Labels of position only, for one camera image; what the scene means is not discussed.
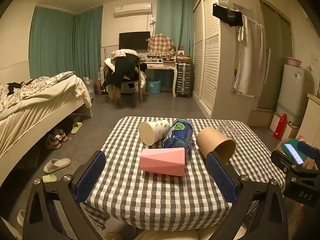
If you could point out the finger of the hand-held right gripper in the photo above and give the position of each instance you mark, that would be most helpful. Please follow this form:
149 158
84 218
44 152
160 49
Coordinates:
281 160

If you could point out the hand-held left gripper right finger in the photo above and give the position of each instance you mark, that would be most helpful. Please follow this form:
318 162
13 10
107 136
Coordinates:
221 180

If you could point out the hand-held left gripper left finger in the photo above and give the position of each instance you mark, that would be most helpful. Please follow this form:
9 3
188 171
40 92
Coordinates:
91 177

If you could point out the pink faceted cup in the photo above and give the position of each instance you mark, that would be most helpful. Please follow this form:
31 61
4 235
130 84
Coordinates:
162 161

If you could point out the brown paper cup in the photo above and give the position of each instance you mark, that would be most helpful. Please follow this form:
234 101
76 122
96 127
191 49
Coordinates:
210 140

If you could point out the clear plastic cup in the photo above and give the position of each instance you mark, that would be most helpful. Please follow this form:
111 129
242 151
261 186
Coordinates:
231 131

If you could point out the white leaf-print cup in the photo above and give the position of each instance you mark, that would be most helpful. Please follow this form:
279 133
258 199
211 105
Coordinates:
150 132

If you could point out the smartphone with lit screen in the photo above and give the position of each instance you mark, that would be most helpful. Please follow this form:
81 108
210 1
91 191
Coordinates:
293 152

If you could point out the red bottle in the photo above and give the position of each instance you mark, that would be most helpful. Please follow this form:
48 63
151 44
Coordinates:
280 127

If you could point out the cream slipper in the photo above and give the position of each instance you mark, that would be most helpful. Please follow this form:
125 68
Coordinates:
56 165

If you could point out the pale green slipper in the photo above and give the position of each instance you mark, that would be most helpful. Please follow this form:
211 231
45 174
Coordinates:
76 128
49 178

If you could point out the brown cardboard carton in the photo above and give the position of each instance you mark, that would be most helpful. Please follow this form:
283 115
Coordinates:
261 118

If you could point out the white red sneaker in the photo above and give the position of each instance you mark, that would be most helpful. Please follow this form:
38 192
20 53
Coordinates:
53 142
61 135

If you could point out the white cabinet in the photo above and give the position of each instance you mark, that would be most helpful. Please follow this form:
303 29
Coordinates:
311 117

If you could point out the checkered tablecloth table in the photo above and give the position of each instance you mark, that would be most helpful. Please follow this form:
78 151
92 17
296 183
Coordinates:
150 192

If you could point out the blue labelled plastic bottle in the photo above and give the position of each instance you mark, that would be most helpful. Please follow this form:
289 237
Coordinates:
178 136

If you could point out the small white refrigerator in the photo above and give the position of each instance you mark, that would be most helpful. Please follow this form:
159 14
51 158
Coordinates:
295 92

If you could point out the white bed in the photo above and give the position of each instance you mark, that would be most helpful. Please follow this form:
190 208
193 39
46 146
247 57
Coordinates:
50 110

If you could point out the white slipper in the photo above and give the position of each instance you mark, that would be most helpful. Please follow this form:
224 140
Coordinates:
21 218

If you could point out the dark red bag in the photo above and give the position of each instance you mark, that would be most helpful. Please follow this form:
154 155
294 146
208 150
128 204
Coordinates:
98 87

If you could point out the pink basin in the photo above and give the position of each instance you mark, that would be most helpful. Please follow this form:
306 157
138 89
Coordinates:
294 61

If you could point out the wooden chair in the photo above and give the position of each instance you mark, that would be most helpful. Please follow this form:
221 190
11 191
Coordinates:
138 85

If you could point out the white towel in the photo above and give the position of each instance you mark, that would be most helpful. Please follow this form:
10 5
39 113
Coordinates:
250 60

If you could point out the frosted glass door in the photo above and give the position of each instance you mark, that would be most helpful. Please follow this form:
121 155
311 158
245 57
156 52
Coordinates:
272 55

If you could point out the floral duvet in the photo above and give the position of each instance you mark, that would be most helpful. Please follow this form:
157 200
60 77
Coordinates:
42 83

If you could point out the dark suitcase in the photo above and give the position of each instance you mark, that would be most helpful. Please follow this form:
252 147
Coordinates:
184 80

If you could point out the blue laundry basket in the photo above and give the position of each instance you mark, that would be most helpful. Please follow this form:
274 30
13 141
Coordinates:
153 86

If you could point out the black clothes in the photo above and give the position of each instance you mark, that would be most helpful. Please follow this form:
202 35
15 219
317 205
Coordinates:
122 70

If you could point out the white louvred wardrobe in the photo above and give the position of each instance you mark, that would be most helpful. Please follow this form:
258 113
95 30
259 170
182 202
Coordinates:
212 67

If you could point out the pale clothes pile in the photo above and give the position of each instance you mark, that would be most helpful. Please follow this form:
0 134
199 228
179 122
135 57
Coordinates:
110 65

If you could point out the black garment on bed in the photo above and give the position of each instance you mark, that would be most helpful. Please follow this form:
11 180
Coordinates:
13 87

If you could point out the cardboard box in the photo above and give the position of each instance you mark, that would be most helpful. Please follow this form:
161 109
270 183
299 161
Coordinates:
184 59

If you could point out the white desk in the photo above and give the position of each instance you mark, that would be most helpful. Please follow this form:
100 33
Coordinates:
162 66

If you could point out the teal curtain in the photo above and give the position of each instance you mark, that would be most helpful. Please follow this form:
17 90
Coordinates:
87 42
51 42
175 17

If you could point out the black monitor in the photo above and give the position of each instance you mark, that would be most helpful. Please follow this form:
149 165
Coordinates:
133 40

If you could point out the plaid cloth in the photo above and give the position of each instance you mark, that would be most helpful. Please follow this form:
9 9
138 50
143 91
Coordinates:
161 45

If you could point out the white air conditioner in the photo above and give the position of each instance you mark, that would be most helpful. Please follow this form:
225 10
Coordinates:
132 10

